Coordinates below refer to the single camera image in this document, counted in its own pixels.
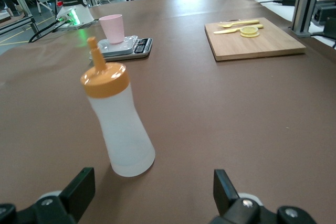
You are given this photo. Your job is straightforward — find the paper table cover sheet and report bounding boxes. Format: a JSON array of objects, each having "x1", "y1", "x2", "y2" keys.
[{"x1": 0, "y1": 0, "x2": 336, "y2": 224}]

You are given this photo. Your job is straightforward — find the yellow plastic knife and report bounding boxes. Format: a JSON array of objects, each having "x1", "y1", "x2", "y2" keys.
[{"x1": 213, "y1": 24, "x2": 264, "y2": 35}]

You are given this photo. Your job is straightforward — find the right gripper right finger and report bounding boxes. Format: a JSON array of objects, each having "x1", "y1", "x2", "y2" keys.
[{"x1": 209, "y1": 169, "x2": 319, "y2": 224}]

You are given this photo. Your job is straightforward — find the silver digital kitchen scale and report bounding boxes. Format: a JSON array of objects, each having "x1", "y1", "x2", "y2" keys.
[{"x1": 89, "y1": 35, "x2": 153, "y2": 62}]

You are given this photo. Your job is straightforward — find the pink plastic cup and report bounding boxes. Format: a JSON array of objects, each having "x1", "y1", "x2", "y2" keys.
[{"x1": 99, "y1": 14, "x2": 124, "y2": 45}]

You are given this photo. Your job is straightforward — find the yellow plastic fork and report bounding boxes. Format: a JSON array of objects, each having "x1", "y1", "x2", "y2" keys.
[{"x1": 217, "y1": 19, "x2": 260, "y2": 28}]

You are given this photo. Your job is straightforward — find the aluminium frame rail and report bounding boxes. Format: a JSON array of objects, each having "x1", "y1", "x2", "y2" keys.
[{"x1": 0, "y1": 15, "x2": 36, "y2": 37}]

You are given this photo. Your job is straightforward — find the black power supply box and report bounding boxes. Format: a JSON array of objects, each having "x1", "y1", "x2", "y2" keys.
[{"x1": 311, "y1": 0, "x2": 336, "y2": 37}]

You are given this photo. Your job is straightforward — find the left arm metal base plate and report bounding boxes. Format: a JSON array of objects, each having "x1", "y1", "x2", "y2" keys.
[{"x1": 52, "y1": 20, "x2": 102, "y2": 33}]

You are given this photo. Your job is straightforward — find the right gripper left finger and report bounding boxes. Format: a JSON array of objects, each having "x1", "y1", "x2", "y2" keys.
[{"x1": 0, "y1": 167, "x2": 96, "y2": 224}]

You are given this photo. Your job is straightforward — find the wooden cutting board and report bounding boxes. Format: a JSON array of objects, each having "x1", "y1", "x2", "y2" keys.
[{"x1": 204, "y1": 17, "x2": 307, "y2": 62}]

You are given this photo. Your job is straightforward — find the translucent squeeze bottle orange cap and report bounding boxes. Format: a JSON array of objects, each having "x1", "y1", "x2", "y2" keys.
[{"x1": 80, "y1": 36, "x2": 156, "y2": 178}]

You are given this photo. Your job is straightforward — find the black base cable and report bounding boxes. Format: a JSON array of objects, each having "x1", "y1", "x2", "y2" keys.
[{"x1": 27, "y1": 19, "x2": 69, "y2": 44}]

